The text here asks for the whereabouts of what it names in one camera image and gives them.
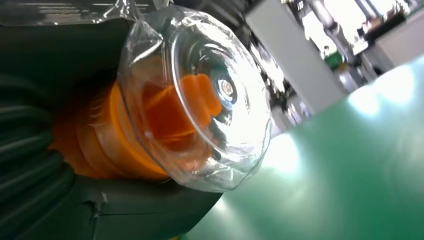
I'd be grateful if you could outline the orange bottle with clear cap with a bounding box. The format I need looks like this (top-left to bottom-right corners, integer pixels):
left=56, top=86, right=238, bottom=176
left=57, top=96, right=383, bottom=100
left=48, top=4, right=273, bottom=194

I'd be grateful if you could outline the white wheeled robot body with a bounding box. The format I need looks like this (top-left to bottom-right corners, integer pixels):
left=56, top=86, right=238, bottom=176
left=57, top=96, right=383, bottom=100
left=244, top=0, right=348, bottom=116

